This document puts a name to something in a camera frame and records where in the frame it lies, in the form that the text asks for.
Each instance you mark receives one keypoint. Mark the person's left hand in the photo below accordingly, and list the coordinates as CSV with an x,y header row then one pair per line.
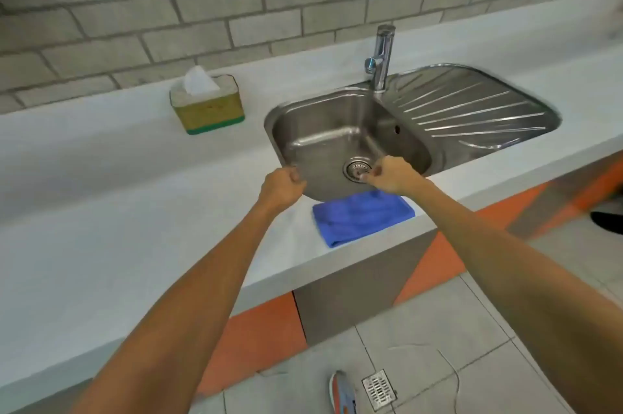
x,y
280,190

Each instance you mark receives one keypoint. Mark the person's right hand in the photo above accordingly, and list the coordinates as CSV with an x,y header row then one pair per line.
x,y
394,175

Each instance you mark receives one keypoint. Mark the blue microfibre cloth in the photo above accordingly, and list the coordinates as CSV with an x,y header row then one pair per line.
x,y
360,216

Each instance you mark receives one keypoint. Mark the yellow green tissue box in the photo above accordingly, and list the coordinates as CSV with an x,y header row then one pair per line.
x,y
209,112

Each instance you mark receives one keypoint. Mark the person's left forearm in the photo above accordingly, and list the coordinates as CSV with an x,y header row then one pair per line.
x,y
194,311

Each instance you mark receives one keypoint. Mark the person's right forearm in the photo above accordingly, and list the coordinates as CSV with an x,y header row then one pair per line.
x,y
511,272

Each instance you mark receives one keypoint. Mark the person's blue orange shoe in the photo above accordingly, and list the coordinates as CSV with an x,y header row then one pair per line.
x,y
342,394

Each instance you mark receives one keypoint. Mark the metal sink drain strainer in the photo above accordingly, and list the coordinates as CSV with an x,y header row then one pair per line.
x,y
354,168

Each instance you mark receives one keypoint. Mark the stainless steel sink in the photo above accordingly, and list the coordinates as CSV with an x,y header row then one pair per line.
x,y
462,107

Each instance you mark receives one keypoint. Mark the chrome faucet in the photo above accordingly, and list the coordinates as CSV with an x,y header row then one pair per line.
x,y
382,58

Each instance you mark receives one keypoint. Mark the grey cabinet base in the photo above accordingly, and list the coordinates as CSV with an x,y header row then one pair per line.
x,y
350,292

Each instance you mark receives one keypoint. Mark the metal floor drain grate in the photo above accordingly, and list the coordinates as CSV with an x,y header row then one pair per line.
x,y
378,390

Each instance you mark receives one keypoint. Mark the black object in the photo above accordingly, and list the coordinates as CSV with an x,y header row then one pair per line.
x,y
608,223

